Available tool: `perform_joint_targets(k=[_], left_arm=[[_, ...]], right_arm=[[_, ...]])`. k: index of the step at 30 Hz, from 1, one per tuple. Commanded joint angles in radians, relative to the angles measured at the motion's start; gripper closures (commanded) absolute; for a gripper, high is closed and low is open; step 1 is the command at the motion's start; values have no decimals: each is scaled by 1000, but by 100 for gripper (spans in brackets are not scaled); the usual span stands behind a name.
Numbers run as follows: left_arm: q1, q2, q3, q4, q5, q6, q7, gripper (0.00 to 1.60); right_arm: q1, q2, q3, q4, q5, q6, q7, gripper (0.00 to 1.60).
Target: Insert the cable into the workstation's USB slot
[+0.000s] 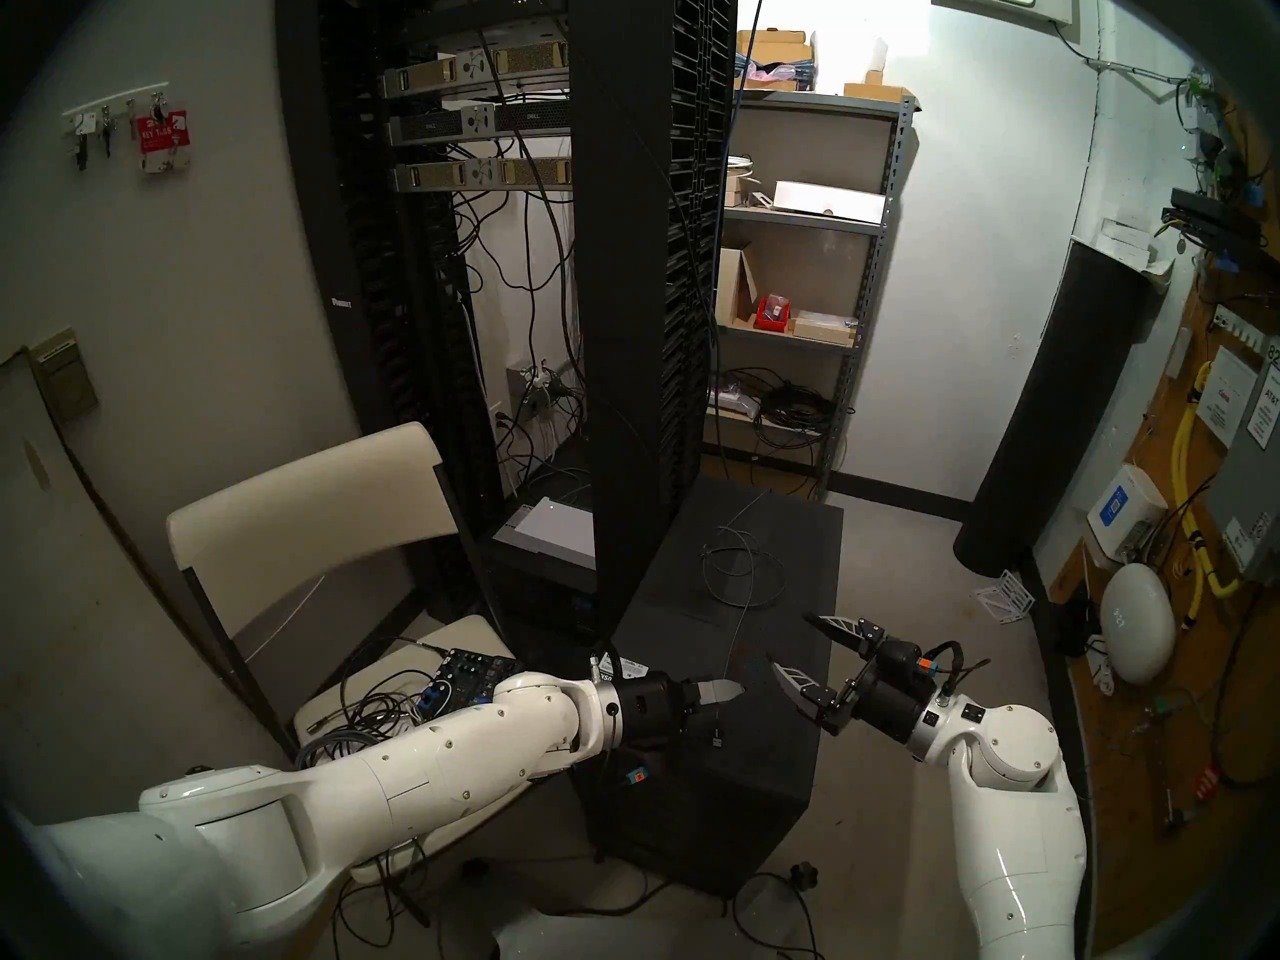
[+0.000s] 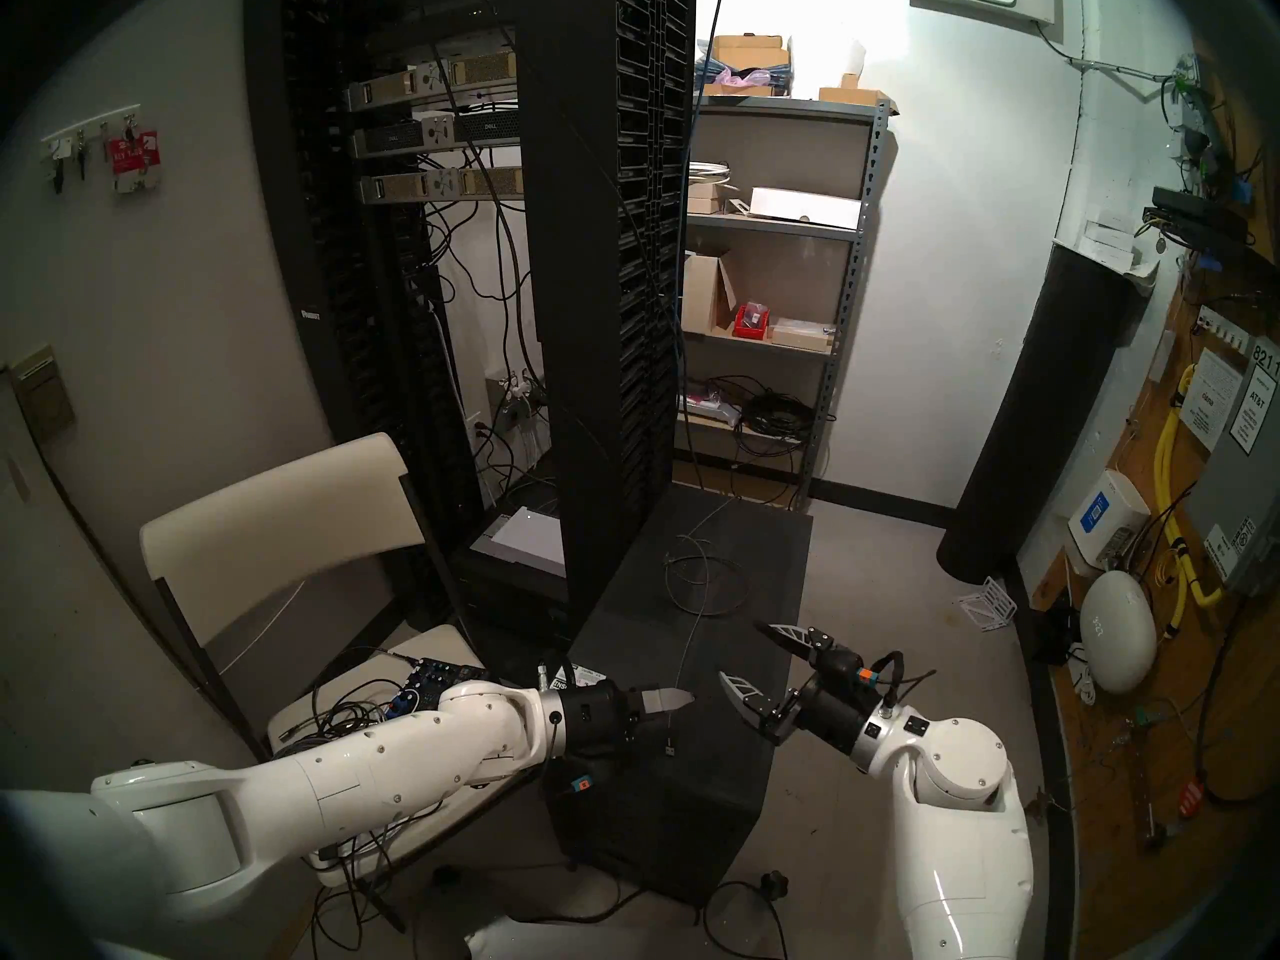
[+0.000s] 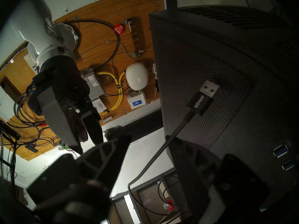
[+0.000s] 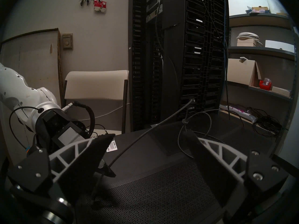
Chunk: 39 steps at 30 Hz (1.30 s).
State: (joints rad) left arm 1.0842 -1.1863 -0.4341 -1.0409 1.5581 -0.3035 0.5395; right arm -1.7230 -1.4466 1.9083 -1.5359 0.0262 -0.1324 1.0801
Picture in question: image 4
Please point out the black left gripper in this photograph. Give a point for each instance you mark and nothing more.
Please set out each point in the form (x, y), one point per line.
(51, 123)

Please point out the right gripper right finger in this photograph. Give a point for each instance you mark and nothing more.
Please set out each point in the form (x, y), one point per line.
(226, 165)

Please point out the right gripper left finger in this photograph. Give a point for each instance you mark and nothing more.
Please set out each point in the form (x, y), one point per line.
(70, 160)

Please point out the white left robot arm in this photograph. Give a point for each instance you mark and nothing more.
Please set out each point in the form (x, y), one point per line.
(14, 85)

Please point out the black workstation tower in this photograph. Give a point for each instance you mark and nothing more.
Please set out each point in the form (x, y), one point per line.
(163, 190)

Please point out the black blue audio mixer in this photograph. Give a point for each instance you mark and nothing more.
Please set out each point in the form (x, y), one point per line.
(100, 133)

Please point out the white pink printed bag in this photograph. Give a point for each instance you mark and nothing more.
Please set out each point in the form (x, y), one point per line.
(238, 111)

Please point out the beige folding chair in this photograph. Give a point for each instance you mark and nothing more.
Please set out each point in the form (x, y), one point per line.
(98, 85)

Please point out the large pale cardboard sheet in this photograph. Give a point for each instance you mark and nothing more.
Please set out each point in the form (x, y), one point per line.
(35, 57)

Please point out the small red parts bin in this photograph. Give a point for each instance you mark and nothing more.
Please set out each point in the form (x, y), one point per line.
(265, 85)

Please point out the flat tan box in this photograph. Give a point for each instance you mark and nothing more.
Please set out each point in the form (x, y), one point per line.
(281, 91)

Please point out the open cardboard box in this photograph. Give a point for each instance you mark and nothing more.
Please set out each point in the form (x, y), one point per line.
(240, 71)

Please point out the grey metal shelf unit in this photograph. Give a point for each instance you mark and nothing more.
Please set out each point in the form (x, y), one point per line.
(261, 49)

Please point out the small white box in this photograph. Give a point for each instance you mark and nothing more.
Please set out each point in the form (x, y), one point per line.
(245, 43)

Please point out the black server rack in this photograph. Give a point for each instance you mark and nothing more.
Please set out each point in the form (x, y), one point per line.
(172, 50)

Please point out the red white key tag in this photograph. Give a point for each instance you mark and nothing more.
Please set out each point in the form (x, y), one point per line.
(100, 6)

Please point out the pink plastic bag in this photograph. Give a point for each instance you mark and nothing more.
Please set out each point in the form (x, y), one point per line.
(257, 9)

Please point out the small low cardboard box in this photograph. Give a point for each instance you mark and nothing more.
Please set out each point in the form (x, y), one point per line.
(282, 14)

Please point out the beige wall control plate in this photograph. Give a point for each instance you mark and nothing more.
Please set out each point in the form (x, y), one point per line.
(67, 41)

